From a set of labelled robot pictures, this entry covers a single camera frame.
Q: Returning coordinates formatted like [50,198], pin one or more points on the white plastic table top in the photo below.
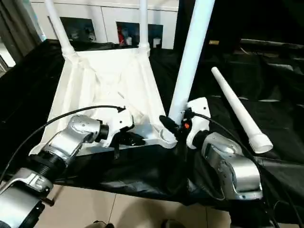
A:
[109,76]

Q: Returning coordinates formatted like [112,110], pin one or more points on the black table mat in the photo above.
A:
[142,171]

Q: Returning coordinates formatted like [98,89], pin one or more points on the white plastic table leg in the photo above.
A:
[237,109]
[57,26]
[190,61]
[143,23]

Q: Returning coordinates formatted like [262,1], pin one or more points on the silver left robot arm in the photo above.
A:
[71,135]

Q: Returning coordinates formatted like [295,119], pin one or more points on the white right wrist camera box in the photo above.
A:
[197,107]

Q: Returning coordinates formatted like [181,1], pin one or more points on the black left robot foot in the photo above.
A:
[103,224]

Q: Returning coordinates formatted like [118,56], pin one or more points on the black robot foot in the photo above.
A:
[103,224]
[172,224]

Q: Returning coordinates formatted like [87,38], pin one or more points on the grey curtain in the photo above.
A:
[16,28]

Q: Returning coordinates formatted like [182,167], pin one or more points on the black metal table frame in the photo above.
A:
[48,202]

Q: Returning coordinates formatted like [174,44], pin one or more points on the black right robot foot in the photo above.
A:
[172,224]

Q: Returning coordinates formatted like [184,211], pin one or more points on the small yellow label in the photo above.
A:
[213,42]

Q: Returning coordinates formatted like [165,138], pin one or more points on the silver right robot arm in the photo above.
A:
[228,166]

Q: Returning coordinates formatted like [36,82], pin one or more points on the white glass door cabinet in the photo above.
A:
[95,16]

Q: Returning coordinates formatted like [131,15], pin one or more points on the light blue background object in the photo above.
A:
[39,28]

